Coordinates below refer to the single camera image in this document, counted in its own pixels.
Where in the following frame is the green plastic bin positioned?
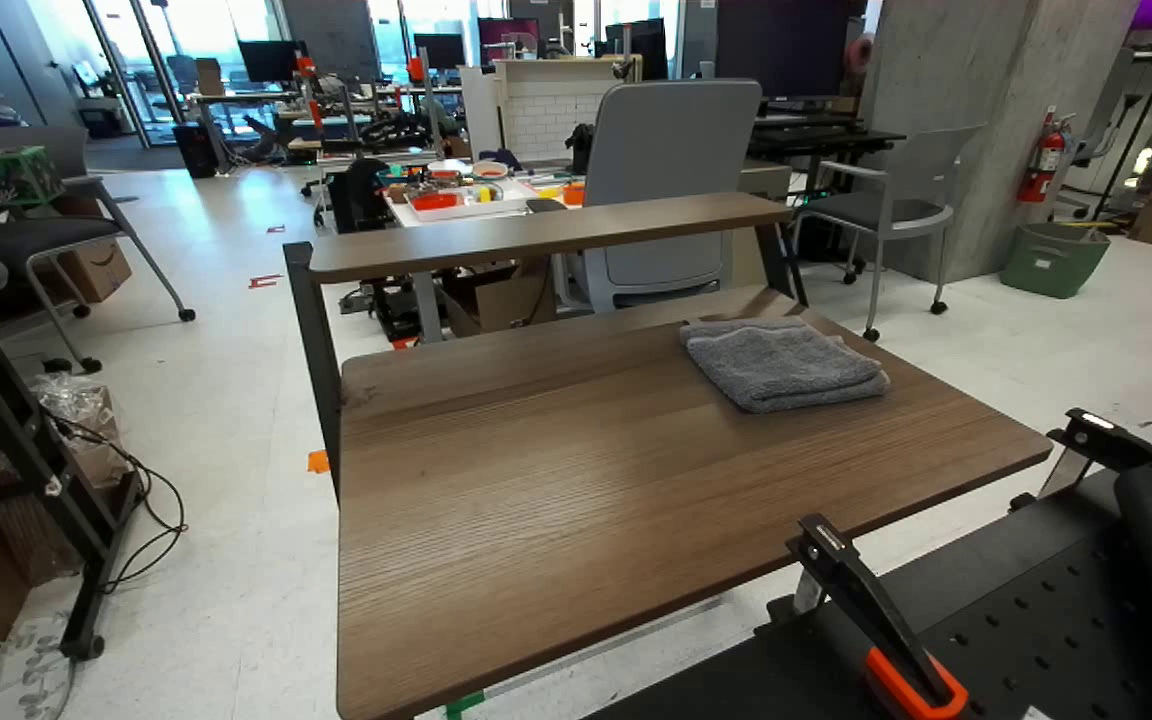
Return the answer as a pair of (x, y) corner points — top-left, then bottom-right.
(1002, 226), (1109, 299)

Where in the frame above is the grey towel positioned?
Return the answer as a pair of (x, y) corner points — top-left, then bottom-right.
(682, 322), (890, 418)

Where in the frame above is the near black orange clamp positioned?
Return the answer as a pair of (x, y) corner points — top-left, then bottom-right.
(793, 514), (967, 720)

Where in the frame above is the grey panel chair back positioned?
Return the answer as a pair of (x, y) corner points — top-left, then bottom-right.
(580, 80), (762, 313)

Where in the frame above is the grey office chair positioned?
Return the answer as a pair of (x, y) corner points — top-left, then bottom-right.
(793, 130), (972, 318)

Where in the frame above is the red fire extinguisher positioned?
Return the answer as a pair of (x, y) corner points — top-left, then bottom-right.
(1016, 113), (1070, 206)

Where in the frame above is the white cluttered table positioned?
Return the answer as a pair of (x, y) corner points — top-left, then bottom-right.
(386, 159), (585, 229)

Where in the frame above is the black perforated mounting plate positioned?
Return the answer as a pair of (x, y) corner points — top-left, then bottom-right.
(592, 473), (1152, 720)

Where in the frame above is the cardboard box under bench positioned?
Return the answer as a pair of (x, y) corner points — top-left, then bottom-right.
(439, 270), (556, 337)

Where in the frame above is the wooden bench shelf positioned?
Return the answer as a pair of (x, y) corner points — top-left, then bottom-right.
(286, 194), (807, 482)

